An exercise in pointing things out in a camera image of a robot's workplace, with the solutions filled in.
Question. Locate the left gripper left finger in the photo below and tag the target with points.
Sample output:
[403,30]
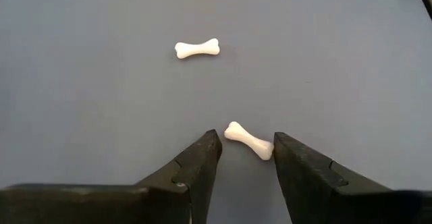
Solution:
[199,170]

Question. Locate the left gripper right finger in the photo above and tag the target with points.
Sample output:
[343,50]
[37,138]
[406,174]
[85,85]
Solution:
[303,183]

